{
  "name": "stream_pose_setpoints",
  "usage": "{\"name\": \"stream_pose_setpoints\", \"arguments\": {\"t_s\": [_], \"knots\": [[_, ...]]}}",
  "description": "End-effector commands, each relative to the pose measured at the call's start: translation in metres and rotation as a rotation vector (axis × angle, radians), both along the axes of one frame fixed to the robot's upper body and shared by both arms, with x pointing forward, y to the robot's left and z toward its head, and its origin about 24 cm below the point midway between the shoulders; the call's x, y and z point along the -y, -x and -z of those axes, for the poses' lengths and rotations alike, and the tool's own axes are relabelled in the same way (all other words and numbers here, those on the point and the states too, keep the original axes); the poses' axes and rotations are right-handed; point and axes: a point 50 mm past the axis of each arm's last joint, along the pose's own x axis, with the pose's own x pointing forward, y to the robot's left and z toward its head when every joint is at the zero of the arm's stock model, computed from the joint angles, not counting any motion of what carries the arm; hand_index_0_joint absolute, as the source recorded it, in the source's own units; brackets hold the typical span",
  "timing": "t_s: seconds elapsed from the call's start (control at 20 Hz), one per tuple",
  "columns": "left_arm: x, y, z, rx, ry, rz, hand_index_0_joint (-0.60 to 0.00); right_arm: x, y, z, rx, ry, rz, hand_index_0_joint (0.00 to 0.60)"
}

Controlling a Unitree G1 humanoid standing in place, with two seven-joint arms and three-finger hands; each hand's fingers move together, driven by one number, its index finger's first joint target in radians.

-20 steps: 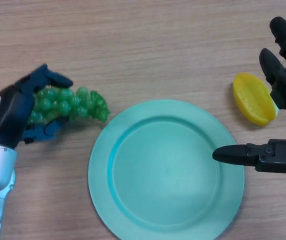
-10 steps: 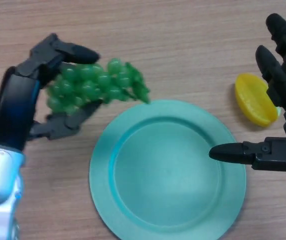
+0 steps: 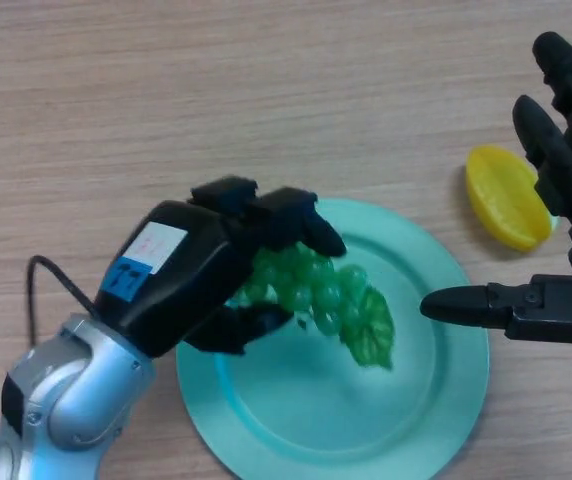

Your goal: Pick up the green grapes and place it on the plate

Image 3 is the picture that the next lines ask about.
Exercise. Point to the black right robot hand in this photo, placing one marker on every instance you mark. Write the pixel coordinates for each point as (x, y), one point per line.
(566, 170)

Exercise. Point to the green round plate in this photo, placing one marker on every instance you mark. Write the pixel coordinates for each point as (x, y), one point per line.
(346, 395)

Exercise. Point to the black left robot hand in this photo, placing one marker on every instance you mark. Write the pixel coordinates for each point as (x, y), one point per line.
(186, 280)

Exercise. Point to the yellow starfruit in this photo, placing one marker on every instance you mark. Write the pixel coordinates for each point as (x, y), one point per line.
(508, 200)

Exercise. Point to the green grapes bunch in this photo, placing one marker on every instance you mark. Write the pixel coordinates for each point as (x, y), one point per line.
(326, 295)

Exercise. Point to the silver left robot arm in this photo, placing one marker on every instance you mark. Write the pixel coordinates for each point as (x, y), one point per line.
(61, 400)

